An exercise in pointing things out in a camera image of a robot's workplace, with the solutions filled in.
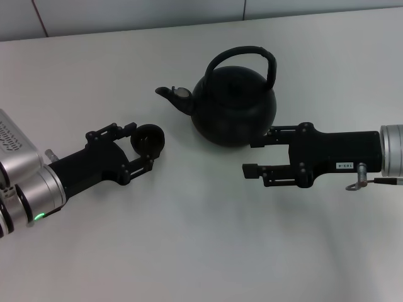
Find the white and silver right robot arm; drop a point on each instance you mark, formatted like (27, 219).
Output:
(392, 151)

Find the small dark brown teacup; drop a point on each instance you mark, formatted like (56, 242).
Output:
(148, 138)

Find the white and silver left robot arm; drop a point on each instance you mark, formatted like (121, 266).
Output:
(41, 192)

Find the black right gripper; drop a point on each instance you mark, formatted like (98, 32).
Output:
(330, 151)

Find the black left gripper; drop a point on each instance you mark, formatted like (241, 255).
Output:
(91, 163)

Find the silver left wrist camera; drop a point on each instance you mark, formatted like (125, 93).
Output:
(19, 141)

